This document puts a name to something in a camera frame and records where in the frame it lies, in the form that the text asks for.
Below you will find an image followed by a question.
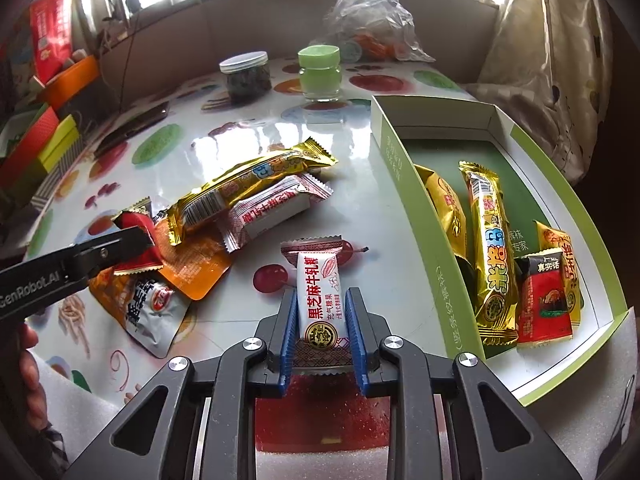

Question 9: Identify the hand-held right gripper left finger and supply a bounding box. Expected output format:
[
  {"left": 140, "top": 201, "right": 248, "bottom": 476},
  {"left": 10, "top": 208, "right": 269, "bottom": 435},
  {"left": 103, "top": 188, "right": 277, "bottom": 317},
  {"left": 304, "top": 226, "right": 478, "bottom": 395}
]
[{"left": 65, "top": 287, "right": 301, "bottom": 480}]

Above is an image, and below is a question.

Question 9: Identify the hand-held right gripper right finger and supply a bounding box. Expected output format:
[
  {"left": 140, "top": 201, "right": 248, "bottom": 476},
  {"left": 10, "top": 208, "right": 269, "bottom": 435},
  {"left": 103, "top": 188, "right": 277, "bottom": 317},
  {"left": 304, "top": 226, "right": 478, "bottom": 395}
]
[{"left": 345, "top": 287, "right": 583, "bottom": 480}]

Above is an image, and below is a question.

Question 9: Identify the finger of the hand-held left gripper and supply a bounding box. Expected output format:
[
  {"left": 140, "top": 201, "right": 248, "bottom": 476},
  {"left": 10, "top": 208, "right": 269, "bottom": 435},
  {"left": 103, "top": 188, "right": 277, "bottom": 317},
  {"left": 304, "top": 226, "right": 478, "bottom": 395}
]
[{"left": 70, "top": 226, "right": 153, "bottom": 281}]

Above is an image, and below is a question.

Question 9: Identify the red gold-edged candy packet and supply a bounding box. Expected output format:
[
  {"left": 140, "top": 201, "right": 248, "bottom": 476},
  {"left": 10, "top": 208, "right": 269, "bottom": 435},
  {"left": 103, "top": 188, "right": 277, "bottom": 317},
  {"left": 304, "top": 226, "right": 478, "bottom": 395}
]
[{"left": 111, "top": 199, "right": 168, "bottom": 277}]

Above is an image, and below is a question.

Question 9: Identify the white pink nougat candy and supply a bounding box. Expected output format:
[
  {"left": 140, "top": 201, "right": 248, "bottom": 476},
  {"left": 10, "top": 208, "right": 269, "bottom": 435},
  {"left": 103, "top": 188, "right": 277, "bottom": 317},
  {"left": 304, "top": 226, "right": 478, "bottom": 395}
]
[
  {"left": 280, "top": 235, "right": 358, "bottom": 376},
  {"left": 220, "top": 172, "right": 335, "bottom": 253}
]

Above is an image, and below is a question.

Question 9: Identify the long gold snack bar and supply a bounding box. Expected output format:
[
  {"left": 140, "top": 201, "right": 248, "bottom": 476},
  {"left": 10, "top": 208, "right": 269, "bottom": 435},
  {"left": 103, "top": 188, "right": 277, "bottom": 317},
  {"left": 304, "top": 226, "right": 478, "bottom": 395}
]
[
  {"left": 167, "top": 140, "right": 338, "bottom": 246},
  {"left": 459, "top": 160, "right": 521, "bottom": 348}
]

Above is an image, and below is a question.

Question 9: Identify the green cardboard box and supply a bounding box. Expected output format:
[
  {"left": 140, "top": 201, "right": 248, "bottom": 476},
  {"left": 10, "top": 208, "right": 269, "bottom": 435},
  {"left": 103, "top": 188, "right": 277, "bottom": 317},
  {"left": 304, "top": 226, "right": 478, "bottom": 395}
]
[{"left": 370, "top": 94, "right": 631, "bottom": 407}]

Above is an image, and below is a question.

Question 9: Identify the red black snack packet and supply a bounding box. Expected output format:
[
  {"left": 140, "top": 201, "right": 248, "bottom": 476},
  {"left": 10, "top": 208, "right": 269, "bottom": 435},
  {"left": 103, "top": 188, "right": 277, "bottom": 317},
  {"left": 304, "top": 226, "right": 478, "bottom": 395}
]
[{"left": 515, "top": 249, "right": 573, "bottom": 345}]

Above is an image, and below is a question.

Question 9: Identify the person's left forearm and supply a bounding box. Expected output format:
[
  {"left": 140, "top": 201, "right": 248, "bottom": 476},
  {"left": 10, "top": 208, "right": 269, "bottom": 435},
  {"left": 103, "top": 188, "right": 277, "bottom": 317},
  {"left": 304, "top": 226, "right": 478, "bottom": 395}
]
[{"left": 37, "top": 425, "right": 71, "bottom": 480}]

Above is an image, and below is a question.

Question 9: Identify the person's left hand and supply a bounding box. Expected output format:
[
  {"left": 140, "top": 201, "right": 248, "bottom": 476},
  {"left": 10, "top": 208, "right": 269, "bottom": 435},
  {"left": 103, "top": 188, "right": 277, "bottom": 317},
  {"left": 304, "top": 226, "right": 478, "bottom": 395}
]
[{"left": 19, "top": 324, "right": 52, "bottom": 428}]

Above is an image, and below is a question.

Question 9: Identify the black white striped box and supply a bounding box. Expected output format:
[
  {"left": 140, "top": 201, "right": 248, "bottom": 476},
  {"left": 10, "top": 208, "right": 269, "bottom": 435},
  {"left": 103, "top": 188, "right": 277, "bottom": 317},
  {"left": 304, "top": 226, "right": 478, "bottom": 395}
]
[{"left": 30, "top": 165, "right": 76, "bottom": 206}]

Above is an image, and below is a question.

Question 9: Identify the yellow-green box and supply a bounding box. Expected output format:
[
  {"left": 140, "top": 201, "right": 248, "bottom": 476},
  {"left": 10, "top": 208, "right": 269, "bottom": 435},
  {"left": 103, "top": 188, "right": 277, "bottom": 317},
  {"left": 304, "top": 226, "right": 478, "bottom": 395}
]
[{"left": 40, "top": 115, "right": 81, "bottom": 171}]

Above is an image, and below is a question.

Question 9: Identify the black smartphone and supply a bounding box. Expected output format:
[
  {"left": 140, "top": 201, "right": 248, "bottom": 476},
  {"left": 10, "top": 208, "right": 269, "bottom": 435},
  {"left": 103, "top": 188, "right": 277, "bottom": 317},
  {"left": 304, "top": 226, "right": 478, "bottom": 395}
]
[{"left": 95, "top": 101, "right": 171, "bottom": 156}]

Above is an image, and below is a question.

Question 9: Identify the white foam sheet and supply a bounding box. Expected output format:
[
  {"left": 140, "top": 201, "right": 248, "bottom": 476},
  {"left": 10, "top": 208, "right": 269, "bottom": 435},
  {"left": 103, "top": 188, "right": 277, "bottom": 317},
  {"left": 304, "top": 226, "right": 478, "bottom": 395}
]
[{"left": 0, "top": 355, "right": 391, "bottom": 480}]

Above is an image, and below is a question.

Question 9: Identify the red box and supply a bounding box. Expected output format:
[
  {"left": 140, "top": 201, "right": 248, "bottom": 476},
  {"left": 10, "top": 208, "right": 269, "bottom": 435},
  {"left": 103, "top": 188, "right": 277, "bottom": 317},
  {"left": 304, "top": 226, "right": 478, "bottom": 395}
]
[{"left": 0, "top": 105, "right": 61, "bottom": 186}]

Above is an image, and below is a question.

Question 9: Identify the orange box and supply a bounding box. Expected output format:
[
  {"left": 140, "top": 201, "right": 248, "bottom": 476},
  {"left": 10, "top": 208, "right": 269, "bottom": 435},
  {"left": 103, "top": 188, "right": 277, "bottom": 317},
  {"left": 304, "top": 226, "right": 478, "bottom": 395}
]
[{"left": 37, "top": 55, "right": 101, "bottom": 111}]

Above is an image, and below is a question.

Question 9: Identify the dark jar with white lid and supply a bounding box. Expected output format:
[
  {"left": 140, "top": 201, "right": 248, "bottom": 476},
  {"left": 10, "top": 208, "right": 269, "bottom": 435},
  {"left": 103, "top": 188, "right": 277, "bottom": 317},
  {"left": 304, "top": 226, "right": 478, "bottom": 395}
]
[{"left": 219, "top": 51, "right": 273, "bottom": 103}]

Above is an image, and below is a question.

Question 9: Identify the red standing bag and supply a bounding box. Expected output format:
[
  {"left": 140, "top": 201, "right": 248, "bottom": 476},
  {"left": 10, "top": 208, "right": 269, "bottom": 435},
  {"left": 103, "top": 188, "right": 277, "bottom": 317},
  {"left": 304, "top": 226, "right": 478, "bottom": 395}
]
[{"left": 29, "top": 0, "right": 78, "bottom": 83}]

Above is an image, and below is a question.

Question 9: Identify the green glass jar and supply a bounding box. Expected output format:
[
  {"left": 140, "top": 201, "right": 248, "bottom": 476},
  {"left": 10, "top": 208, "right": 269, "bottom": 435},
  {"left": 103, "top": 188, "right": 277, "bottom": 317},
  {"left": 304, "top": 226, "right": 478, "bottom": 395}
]
[{"left": 297, "top": 45, "right": 343, "bottom": 102}]

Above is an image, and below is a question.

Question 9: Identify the clear plastic bag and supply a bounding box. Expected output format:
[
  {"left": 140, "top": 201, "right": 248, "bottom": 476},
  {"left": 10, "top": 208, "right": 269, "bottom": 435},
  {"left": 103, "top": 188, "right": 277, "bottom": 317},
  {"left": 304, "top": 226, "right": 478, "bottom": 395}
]
[{"left": 312, "top": 0, "right": 436, "bottom": 63}]

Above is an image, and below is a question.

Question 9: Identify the cream patterned curtain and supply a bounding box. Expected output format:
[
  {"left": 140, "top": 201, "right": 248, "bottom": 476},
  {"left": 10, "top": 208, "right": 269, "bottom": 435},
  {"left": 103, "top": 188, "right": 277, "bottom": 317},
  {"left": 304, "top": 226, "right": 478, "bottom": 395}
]
[{"left": 465, "top": 0, "right": 608, "bottom": 186}]

